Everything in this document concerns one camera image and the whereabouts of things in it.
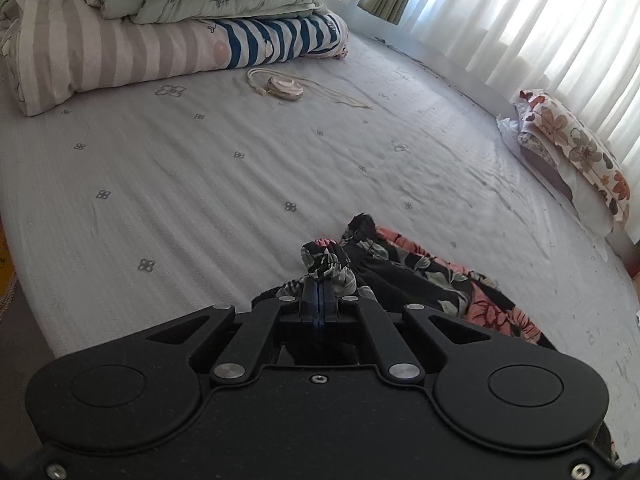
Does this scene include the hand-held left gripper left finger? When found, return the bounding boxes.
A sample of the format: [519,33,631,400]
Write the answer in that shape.
[145,280,320,387]

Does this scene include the bed with grey patterned sheet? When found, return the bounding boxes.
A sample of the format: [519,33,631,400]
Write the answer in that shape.
[0,25,640,391]

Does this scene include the oval cream controller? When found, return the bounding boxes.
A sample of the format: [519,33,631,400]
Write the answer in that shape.
[264,76,304,101]

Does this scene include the pink pillow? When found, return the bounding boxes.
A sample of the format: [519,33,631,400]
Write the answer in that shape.
[517,130,576,201]

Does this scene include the pink striped blanket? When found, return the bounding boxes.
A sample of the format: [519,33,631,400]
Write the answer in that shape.
[0,0,236,118]

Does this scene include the white sheer curtain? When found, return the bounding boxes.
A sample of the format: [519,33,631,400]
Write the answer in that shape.
[350,0,640,161]

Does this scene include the beige controller with cord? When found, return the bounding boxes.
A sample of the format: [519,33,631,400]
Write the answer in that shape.
[246,67,374,110]

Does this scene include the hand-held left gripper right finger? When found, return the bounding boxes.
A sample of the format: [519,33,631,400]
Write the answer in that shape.
[320,280,497,387]

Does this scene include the floral pillow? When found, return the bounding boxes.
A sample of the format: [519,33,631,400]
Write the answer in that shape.
[515,90,631,223]
[496,100,617,238]

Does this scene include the black floral pants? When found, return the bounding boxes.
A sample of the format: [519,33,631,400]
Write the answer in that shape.
[250,212,557,352]

